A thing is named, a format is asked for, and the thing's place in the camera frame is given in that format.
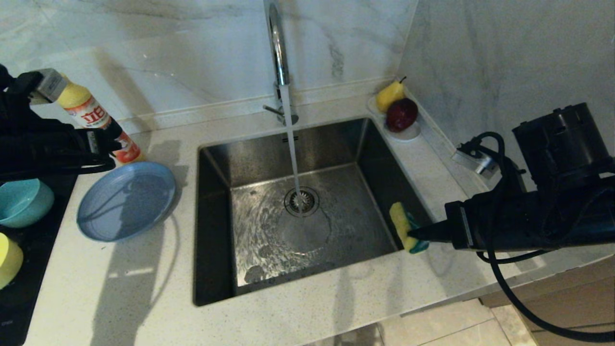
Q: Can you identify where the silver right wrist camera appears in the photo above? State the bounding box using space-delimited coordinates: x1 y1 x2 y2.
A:
452 143 498 179

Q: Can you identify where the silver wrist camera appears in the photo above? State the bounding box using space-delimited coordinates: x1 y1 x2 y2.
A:
29 68 68 104
452 143 498 179

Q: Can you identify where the teal bowl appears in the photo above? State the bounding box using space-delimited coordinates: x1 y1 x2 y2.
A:
0 179 55 228

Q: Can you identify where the small white dish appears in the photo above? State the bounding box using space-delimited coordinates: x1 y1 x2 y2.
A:
366 95 422 142

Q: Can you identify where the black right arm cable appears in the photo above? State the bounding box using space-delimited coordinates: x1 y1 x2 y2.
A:
468 132 615 343

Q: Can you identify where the black induction cooktop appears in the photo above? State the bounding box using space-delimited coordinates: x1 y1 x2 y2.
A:
0 173 77 346

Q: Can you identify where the grey-blue plate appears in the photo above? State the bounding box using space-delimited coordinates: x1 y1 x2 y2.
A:
77 161 177 242

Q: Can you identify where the green and yellow sponge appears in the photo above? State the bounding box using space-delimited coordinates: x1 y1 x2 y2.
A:
389 202 430 254

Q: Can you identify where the black right wrist motor cylinder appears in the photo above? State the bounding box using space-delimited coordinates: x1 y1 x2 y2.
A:
512 102 615 190

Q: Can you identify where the yellow bowl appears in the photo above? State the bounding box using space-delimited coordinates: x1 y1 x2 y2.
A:
0 232 25 290

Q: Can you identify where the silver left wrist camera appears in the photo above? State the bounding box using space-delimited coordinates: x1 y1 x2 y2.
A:
29 68 68 104

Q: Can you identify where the metal sink drain strainer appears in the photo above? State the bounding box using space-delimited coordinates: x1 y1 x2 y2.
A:
284 187 320 218

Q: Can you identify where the stainless steel sink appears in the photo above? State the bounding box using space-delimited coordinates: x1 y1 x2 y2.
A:
192 118 443 307

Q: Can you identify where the orange dish soap bottle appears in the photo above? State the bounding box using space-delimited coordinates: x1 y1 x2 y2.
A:
55 74 146 165

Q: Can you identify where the wooden cabinet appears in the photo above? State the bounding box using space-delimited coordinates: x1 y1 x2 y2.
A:
479 257 615 346

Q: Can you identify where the yellow pear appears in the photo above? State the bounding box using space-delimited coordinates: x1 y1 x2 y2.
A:
375 76 406 113

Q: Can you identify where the red apple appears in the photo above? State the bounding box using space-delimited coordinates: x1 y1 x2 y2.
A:
385 98 418 133

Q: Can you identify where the chrome kitchen faucet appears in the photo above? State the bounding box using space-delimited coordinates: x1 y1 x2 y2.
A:
262 0 299 127

